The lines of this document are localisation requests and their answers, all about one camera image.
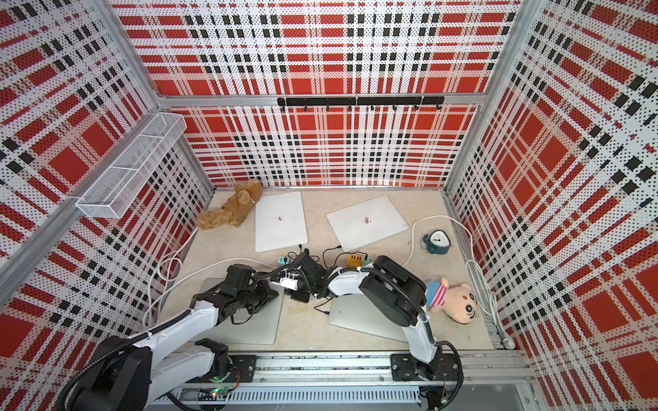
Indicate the white laptop back left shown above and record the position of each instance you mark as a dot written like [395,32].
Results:
[279,222]

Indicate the silver laptop front left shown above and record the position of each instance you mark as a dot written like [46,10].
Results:
[260,329]

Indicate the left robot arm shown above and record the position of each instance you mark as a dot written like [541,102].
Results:
[129,373]

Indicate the silver laptop front right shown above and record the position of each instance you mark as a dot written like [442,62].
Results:
[357,313]

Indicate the brown teddy bear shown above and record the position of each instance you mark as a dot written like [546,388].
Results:
[235,210]

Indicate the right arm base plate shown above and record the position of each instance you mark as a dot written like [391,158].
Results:
[444,367]

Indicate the black hook rail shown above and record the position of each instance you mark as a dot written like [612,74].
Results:
[361,101]

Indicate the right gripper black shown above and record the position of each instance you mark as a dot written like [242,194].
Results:
[301,297]

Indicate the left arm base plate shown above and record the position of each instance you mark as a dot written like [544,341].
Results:
[239,369]

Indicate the teal alarm clock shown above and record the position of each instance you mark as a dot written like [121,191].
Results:
[437,242]

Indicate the white laptop back right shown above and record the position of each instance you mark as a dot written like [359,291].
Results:
[366,223]

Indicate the white laptop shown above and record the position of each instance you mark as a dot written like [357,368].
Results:
[366,223]
[279,222]

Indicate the white wire basket shelf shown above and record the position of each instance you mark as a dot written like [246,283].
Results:
[114,191]

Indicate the pink plush doll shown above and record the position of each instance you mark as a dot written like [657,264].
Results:
[458,302]

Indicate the orange power strip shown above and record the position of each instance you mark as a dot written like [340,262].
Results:
[358,259]

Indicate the silver laptop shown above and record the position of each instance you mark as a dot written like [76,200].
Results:
[260,329]
[357,313]

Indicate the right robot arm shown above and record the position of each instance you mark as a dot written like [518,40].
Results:
[398,294]

